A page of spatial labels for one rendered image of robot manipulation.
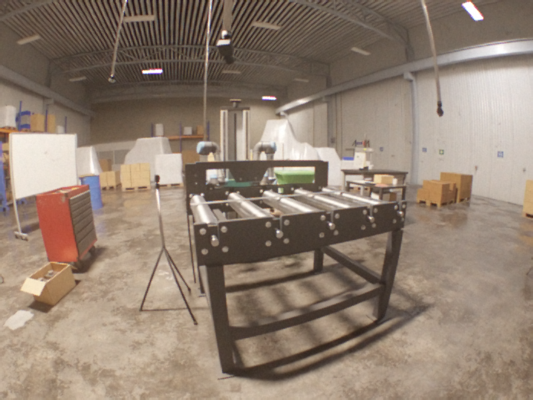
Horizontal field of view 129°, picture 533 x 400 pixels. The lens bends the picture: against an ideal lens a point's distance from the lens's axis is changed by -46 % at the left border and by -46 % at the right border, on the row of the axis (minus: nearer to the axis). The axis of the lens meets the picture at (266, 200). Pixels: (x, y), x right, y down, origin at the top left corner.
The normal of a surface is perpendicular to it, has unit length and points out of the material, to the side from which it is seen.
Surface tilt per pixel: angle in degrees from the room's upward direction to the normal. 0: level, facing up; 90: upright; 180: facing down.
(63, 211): 90
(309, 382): 0
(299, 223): 90
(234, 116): 90
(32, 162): 90
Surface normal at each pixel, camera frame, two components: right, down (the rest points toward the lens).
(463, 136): -0.93, 0.07
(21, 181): 1.00, 0.01
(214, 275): 0.36, 0.18
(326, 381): 0.00, -0.98
